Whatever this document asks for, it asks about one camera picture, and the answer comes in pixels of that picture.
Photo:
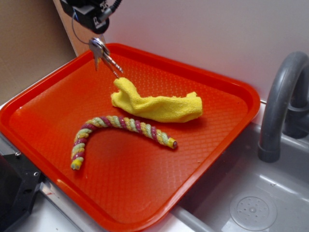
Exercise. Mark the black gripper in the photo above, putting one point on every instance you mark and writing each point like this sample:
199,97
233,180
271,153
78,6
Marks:
86,13

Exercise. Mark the silver keys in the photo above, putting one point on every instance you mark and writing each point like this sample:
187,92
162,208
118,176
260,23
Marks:
99,50

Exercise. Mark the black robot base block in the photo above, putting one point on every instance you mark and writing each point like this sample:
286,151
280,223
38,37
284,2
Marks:
20,181

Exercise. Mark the yellow cloth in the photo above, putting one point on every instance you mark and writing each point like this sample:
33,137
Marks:
161,108

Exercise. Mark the red plastic tray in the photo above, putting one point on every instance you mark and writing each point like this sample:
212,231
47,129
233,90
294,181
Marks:
127,182

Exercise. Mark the grey toy faucet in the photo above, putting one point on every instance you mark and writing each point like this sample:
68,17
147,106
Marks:
287,107

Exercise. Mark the grey toy sink basin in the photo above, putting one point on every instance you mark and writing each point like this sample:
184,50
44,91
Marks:
241,193

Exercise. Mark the multicolour twisted rope toy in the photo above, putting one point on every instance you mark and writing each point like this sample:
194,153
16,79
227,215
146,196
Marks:
128,124

